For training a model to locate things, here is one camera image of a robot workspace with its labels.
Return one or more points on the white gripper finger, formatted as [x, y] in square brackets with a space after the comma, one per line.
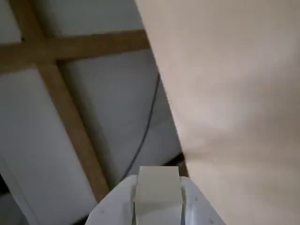
[114, 204]
[199, 208]

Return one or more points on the white cube block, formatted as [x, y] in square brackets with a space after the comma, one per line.
[158, 192]

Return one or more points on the wooden frame partition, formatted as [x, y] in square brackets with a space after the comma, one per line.
[70, 110]

